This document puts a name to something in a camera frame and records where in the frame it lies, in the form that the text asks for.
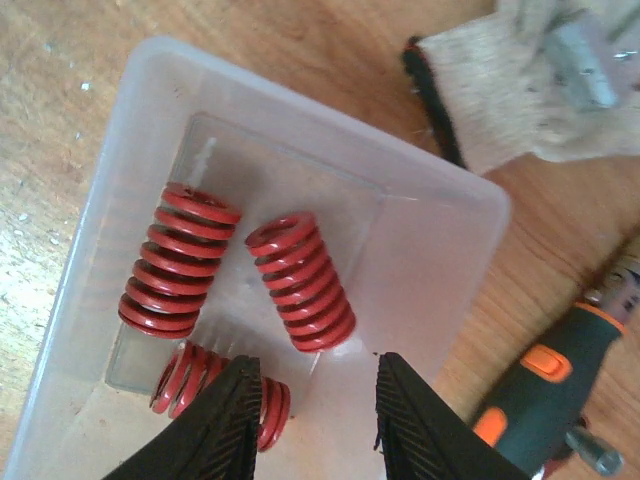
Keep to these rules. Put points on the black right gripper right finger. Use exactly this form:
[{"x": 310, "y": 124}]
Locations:
[{"x": 421, "y": 437}]

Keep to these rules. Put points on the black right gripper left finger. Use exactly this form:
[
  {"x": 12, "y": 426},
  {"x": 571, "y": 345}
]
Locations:
[{"x": 214, "y": 438}]

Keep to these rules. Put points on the clear tray of red parts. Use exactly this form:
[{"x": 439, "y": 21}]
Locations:
[{"x": 410, "y": 236}]

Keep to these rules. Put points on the white work gloves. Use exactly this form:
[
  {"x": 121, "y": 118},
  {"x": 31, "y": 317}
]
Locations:
[{"x": 490, "y": 93}]

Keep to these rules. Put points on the grey metal block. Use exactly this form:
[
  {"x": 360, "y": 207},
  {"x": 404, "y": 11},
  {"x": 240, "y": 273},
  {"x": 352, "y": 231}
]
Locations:
[{"x": 582, "y": 62}]

